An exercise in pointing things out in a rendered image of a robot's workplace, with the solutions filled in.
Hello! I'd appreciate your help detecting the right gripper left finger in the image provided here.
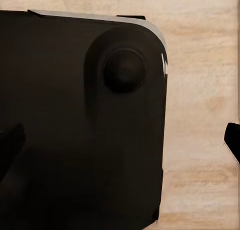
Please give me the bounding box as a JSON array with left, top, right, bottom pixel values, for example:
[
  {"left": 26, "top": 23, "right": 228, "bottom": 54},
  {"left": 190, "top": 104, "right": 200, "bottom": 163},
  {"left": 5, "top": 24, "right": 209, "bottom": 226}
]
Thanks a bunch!
[{"left": 0, "top": 123, "right": 26, "bottom": 183}]

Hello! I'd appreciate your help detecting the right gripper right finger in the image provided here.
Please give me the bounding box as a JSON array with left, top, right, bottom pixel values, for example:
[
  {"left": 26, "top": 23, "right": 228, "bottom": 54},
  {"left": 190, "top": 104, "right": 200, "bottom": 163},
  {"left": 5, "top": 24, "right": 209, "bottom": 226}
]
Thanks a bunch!
[{"left": 224, "top": 123, "right": 240, "bottom": 163}]

